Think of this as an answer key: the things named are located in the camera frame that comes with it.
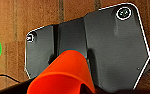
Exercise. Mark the dark robot base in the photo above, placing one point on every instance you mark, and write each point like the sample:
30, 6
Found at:
114, 50

